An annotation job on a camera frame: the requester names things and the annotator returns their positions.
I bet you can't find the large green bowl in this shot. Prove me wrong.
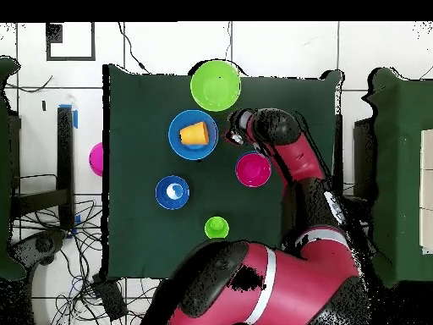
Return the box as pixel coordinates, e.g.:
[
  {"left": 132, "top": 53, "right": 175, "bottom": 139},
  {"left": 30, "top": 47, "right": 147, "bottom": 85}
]
[{"left": 189, "top": 59, "right": 242, "bottom": 113}]

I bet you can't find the black metal stand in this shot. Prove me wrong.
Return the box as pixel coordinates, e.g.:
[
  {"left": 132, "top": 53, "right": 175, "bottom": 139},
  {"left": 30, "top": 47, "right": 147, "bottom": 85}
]
[{"left": 9, "top": 105, "right": 76, "bottom": 234}]

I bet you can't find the green cup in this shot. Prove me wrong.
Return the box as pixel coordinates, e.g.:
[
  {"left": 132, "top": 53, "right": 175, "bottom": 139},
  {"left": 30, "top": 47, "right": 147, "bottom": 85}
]
[{"left": 204, "top": 216, "right": 230, "bottom": 240}]

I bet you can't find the white box stack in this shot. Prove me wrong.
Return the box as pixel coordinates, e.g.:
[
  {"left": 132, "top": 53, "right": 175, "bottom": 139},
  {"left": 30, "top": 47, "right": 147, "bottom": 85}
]
[{"left": 419, "top": 129, "right": 433, "bottom": 256}]

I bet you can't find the orange cup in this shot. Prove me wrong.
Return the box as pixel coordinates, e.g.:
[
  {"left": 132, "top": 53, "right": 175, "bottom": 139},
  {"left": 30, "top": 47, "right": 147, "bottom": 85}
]
[{"left": 178, "top": 121, "right": 210, "bottom": 146}]

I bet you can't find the black pedestal leg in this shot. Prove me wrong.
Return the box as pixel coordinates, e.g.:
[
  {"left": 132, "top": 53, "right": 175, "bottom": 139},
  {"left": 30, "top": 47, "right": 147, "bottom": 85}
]
[{"left": 9, "top": 229, "right": 66, "bottom": 268}]

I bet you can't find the small light blue bowl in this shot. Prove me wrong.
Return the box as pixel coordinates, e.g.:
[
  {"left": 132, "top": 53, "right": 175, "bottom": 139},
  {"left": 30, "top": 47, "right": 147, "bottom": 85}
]
[{"left": 234, "top": 150, "right": 274, "bottom": 189}]

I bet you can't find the small dark blue bowl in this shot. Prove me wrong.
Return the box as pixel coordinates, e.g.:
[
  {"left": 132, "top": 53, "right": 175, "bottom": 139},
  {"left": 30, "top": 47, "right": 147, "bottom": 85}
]
[{"left": 155, "top": 174, "right": 191, "bottom": 211}]

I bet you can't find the magenta bowl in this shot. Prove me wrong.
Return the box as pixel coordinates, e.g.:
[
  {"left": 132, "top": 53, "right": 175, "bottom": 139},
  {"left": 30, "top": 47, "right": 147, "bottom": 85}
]
[{"left": 88, "top": 141, "right": 104, "bottom": 178}]

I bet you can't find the black power strip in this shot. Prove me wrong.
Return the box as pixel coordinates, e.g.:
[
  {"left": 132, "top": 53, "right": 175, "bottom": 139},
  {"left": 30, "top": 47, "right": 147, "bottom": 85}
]
[{"left": 92, "top": 273, "right": 129, "bottom": 321}]

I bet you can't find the floor cable tangle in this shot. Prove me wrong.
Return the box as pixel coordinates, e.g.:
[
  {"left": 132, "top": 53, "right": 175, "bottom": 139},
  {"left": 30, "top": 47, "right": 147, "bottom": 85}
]
[{"left": 50, "top": 199, "right": 163, "bottom": 325}]

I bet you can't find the large light blue bowl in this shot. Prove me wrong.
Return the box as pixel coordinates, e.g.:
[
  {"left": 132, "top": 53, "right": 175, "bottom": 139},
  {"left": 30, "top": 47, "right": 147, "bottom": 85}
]
[{"left": 167, "top": 109, "right": 219, "bottom": 161}]

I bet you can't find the black cable with plug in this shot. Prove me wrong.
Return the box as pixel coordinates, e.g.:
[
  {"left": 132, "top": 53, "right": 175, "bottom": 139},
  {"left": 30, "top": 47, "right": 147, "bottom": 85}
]
[{"left": 118, "top": 22, "right": 151, "bottom": 74}]

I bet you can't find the black square frame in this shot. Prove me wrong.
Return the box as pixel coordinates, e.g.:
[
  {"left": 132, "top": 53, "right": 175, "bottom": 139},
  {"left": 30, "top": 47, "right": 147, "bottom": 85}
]
[{"left": 46, "top": 22, "right": 96, "bottom": 62}]

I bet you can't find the dark green table cloth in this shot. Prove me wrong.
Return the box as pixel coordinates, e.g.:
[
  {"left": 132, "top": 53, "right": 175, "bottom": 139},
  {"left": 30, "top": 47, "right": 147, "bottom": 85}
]
[{"left": 101, "top": 63, "right": 343, "bottom": 284}]

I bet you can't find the neighbouring green table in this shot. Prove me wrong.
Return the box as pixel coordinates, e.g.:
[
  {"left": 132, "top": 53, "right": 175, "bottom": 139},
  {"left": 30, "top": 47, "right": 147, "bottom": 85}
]
[
  {"left": 361, "top": 67, "right": 433, "bottom": 287},
  {"left": 0, "top": 56, "right": 28, "bottom": 282}
]

